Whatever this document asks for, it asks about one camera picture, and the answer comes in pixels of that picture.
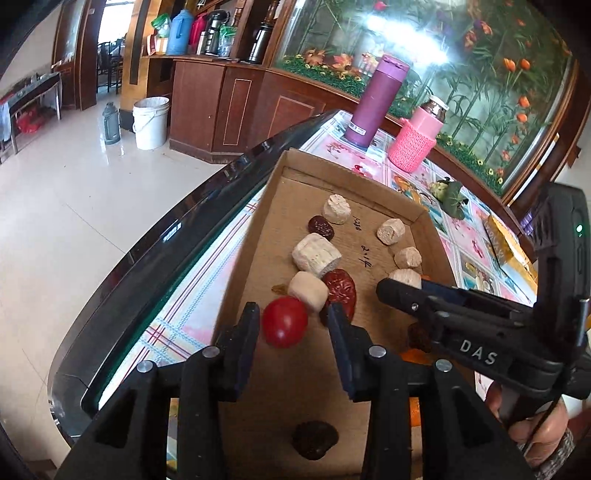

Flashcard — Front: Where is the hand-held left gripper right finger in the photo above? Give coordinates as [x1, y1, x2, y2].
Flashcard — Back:
[327, 302, 536, 480]

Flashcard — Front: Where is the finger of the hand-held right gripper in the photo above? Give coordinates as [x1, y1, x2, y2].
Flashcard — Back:
[419, 276, 536, 311]
[375, 278, 467, 326]

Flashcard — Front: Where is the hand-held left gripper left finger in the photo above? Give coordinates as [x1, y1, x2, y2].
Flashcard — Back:
[55, 302, 262, 480]

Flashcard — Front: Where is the red cherry tomato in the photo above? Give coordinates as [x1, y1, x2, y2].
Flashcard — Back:
[262, 296, 309, 349]

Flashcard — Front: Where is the brown cardboard box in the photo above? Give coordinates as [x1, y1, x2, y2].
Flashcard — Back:
[210, 148, 465, 480]

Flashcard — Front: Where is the orange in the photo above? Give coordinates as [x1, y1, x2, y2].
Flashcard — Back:
[399, 348, 437, 428]

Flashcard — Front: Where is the person's right forearm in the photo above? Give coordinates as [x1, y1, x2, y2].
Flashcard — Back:
[517, 427, 579, 480]

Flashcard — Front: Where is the person's right hand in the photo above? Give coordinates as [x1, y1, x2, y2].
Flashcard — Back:
[485, 383, 573, 469]

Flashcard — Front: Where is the dark brown date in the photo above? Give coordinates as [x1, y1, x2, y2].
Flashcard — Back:
[292, 421, 340, 461]
[406, 322, 435, 352]

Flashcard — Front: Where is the red date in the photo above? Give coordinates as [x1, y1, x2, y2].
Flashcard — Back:
[320, 268, 358, 324]
[308, 215, 336, 241]

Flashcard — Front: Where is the yellow box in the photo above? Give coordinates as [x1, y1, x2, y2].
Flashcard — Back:
[482, 215, 539, 280]

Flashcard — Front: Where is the printed pink tablecloth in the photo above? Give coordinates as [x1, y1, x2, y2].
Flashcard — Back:
[97, 111, 541, 480]

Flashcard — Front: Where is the large white yam chunk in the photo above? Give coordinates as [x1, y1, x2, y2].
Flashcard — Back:
[292, 233, 343, 278]

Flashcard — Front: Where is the green leafy vegetable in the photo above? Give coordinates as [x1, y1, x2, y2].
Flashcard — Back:
[429, 178, 470, 221]

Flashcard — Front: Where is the pink knit-sleeved bottle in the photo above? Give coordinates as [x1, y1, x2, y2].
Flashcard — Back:
[387, 96, 450, 174]

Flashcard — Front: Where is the purple bottle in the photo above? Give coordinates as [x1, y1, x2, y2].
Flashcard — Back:
[342, 54, 411, 149]

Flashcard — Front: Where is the flower-painted fish tank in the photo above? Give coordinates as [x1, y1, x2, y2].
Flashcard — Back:
[272, 0, 580, 197]

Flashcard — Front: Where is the wooden cabinet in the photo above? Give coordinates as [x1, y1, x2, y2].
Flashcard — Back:
[167, 56, 335, 166]

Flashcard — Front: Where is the white plastic bucket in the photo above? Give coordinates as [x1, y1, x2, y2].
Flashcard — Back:
[132, 97, 171, 151]

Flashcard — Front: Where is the grey-green jug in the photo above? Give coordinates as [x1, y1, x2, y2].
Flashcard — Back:
[102, 102, 122, 146]

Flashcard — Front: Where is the steel flask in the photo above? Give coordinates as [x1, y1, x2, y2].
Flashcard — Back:
[248, 21, 274, 64]

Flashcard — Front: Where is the black thermos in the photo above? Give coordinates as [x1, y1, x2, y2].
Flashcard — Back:
[203, 10, 230, 55]

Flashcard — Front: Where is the dark wooden chair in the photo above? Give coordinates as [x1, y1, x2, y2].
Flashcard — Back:
[97, 39, 126, 95]

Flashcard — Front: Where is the blue thermos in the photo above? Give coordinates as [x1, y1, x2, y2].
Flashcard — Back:
[165, 9, 195, 57]

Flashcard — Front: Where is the red thermos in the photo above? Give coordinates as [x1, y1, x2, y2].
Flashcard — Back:
[188, 13, 208, 47]

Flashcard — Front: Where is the metal side table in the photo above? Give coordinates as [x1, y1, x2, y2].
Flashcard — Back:
[0, 71, 63, 155]

